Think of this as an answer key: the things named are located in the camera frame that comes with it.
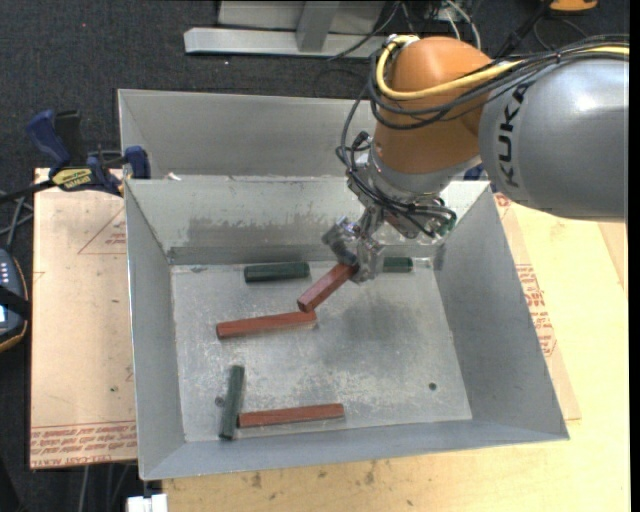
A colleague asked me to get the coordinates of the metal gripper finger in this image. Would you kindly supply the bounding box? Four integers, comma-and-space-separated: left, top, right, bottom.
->
322, 215, 360, 267
351, 238, 386, 286

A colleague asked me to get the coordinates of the red-brown block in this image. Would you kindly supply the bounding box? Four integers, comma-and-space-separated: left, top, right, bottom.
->
296, 262, 360, 314
237, 403, 346, 430
215, 309, 319, 341

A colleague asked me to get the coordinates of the grey metal bin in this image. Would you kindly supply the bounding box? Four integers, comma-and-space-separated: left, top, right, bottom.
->
117, 88, 571, 481

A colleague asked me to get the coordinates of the brown cardboard board red print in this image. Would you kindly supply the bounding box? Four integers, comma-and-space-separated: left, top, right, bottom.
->
29, 167, 584, 471

